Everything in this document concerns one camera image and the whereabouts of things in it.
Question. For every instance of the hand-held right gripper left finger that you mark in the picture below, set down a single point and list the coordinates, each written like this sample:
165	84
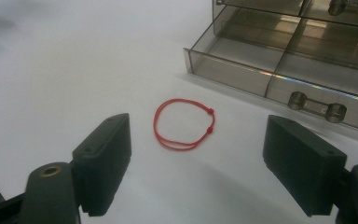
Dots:
104	161

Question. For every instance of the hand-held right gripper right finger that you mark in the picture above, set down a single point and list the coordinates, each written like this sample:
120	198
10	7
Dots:
301	165

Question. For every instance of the smoky acrylic drawer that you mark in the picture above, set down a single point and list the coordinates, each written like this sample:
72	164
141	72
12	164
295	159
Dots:
261	4
239	54

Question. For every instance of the closed smoky acrylic drawer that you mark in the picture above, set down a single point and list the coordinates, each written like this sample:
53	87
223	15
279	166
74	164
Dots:
261	4

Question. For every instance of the smoky acrylic drawer organizer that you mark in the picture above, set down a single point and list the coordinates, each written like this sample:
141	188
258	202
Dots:
215	6

